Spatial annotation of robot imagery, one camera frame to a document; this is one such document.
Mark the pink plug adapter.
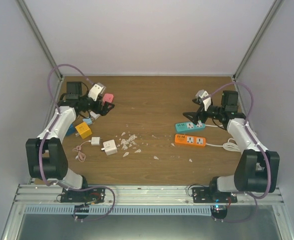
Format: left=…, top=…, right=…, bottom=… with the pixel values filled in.
left=103, top=93, right=114, bottom=103

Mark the white charger plug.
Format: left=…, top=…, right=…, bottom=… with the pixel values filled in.
left=89, top=111, right=100, bottom=121

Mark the teal power strip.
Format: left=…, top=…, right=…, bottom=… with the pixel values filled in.
left=175, top=121, right=205, bottom=134

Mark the light blue small plug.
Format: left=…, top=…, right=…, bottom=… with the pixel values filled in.
left=83, top=118, right=95, bottom=125

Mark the orange power strip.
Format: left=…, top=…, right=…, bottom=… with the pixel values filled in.
left=174, top=134, right=206, bottom=147

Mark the yellow cube socket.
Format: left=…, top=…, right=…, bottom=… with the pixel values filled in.
left=75, top=122, right=92, bottom=139

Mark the blue cube socket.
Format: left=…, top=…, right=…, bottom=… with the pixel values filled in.
left=66, top=124, right=77, bottom=136

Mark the small white usb charger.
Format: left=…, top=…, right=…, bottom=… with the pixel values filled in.
left=90, top=136, right=102, bottom=146

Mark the white power strip cord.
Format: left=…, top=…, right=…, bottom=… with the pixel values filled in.
left=205, top=138, right=241, bottom=152

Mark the white cube adapter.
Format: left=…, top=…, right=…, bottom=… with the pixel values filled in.
left=101, top=139, right=118, bottom=156

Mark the pink usb cable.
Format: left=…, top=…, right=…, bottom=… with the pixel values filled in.
left=72, top=141, right=92, bottom=163

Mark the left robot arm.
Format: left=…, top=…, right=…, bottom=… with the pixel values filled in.
left=26, top=81, right=115, bottom=202

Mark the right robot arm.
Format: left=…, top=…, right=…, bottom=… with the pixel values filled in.
left=183, top=90, right=280, bottom=203

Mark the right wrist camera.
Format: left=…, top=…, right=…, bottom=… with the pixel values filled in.
left=195, top=89, right=212, bottom=111

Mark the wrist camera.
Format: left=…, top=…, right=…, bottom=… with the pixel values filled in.
left=88, top=82, right=106, bottom=102
left=195, top=89, right=212, bottom=111

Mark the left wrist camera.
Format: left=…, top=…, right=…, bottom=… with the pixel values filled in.
left=88, top=82, right=106, bottom=102

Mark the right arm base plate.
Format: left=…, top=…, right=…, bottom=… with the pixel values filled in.
left=187, top=184, right=238, bottom=204

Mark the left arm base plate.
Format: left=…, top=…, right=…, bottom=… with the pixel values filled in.
left=56, top=187, right=106, bottom=205

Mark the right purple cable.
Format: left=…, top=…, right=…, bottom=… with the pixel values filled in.
left=201, top=81, right=272, bottom=223

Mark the grey cable duct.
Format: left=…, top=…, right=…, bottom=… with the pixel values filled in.
left=25, top=204, right=211, bottom=216

